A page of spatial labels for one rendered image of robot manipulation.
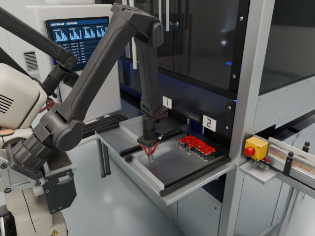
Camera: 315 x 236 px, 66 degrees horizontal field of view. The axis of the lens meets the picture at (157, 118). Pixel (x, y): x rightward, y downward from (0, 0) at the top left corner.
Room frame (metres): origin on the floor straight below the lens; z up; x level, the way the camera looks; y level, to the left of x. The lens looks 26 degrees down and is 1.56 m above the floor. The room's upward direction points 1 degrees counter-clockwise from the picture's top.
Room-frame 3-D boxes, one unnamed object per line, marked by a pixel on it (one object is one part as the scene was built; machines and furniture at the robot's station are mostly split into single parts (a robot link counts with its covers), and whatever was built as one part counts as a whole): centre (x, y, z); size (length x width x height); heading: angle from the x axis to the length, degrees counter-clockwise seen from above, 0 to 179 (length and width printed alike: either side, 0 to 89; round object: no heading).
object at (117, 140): (1.11, -0.02, 0.87); 0.70 x 0.48 x 0.02; 35
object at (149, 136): (0.94, 0.04, 1.04); 0.10 x 0.07 x 0.07; 140
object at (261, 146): (0.88, -0.42, 1.00); 0.08 x 0.07 x 0.07; 125
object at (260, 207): (2.04, -0.18, 0.44); 2.06 x 1.00 x 0.88; 35
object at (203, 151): (1.01, -0.18, 0.91); 0.18 x 0.02 x 0.05; 34
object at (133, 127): (1.29, 0.02, 0.90); 0.34 x 0.26 x 0.04; 125
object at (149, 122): (0.94, 0.03, 1.10); 0.07 x 0.06 x 0.07; 137
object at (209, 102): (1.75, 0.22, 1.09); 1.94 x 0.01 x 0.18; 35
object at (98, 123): (1.46, 0.38, 0.82); 0.40 x 0.14 x 0.02; 133
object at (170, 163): (0.95, -0.09, 0.90); 0.34 x 0.26 x 0.04; 124
